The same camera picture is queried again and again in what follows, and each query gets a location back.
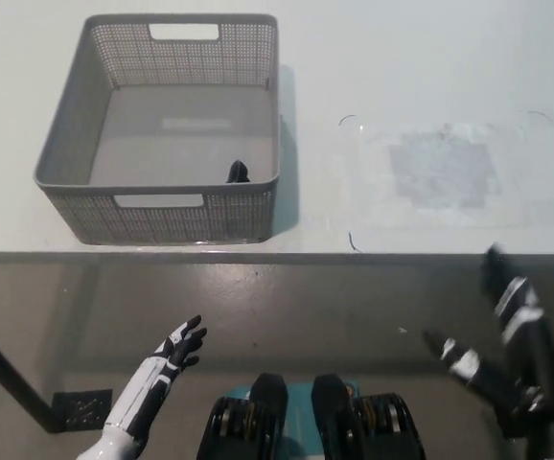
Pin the black robot legs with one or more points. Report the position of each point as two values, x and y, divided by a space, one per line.
300 407

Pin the black ribbed robot body block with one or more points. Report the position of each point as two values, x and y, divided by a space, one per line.
332 402
267 397

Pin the black webcam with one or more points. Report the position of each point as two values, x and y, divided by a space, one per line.
237 173

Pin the black table leg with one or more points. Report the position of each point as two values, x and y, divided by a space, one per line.
16 374

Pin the grey perforated plastic basket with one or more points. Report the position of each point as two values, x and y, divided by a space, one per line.
85 211

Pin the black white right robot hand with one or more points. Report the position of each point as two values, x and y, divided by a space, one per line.
526 345

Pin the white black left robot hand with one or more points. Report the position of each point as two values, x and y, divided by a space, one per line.
147 388

